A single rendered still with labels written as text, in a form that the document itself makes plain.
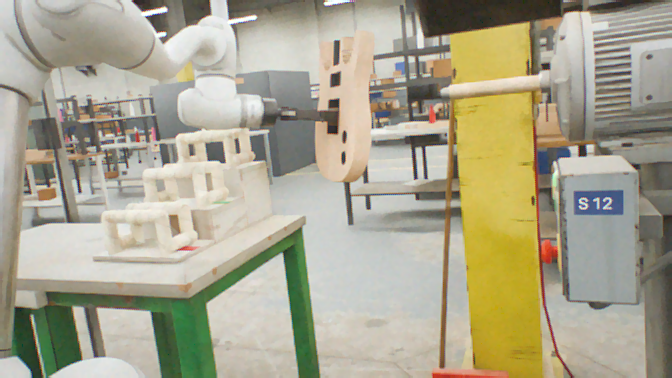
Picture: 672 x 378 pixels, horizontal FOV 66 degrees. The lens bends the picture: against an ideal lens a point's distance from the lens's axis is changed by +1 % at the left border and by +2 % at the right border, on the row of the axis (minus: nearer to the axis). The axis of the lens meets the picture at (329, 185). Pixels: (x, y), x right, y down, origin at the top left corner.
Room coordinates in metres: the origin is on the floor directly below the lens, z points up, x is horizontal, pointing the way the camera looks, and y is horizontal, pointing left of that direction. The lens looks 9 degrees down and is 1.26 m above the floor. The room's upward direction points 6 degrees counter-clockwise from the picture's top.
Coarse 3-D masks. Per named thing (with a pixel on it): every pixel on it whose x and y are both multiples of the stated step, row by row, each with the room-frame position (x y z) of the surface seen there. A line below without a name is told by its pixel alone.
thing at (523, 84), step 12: (456, 84) 1.13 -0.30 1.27; (468, 84) 1.11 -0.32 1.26; (480, 84) 1.10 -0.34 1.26; (492, 84) 1.09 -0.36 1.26; (504, 84) 1.08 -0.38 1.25; (516, 84) 1.07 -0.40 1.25; (528, 84) 1.06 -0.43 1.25; (456, 96) 1.12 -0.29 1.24; (468, 96) 1.11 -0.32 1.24; (480, 96) 1.11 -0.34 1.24
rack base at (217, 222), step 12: (192, 204) 1.39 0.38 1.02; (216, 204) 1.34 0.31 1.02; (228, 204) 1.36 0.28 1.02; (240, 204) 1.41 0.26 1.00; (192, 216) 1.31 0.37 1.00; (204, 216) 1.30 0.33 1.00; (216, 216) 1.31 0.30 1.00; (228, 216) 1.36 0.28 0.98; (240, 216) 1.41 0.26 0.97; (144, 228) 1.38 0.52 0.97; (204, 228) 1.30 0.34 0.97; (216, 228) 1.30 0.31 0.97; (228, 228) 1.35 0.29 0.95; (240, 228) 1.40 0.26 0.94; (216, 240) 1.29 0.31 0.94
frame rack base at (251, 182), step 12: (240, 168) 1.44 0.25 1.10; (252, 168) 1.49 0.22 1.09; (264, 168) 1.55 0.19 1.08; (180, 180) 1.52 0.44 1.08; (192, 180) 1.50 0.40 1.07; (228, 180) 1.45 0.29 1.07; (240, 180) 1.44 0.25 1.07; (252, 180) 1.49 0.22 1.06; (264, 180) 1.55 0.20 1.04; (180, 192) 1.53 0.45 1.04; (192, 192) 1.51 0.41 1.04; (240, 192) 1.44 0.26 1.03; (252, 192) 1.48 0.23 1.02; (264, 192) 1.54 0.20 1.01; (252, 204) 1.47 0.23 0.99; (264, 204) 1.53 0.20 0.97; (252, 216) 1.46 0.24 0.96; (264, 216) 1.52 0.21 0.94
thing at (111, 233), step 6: (102, 222) 1.26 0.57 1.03; (108, 222) 1.25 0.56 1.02; (108, 228) 1.25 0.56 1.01; (114, 228) 1.26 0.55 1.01; (108, 234) 1.25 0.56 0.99; (114, 234) 1.26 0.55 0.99; (108, 240) 1.25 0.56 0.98; (114, 240) 1.25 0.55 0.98; (108, 246) 1.25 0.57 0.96; (114, 246) 1.25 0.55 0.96; (120, 246) 1.27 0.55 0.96; (108, 252) 1.25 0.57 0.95; (114, 252) 1.25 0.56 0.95; (120, 252) 1.26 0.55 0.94
